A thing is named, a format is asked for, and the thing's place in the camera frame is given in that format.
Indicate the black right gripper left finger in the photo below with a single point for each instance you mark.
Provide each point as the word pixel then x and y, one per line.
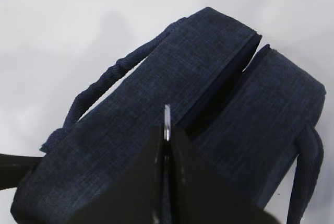
pixel 136 195

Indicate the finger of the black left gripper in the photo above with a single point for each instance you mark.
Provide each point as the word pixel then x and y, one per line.
pixel 15 168

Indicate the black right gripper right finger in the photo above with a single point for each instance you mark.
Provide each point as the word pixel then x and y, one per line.
pixel 199 195

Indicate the navy blue lunch bag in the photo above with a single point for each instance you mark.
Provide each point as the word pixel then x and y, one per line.
pixel 250 113

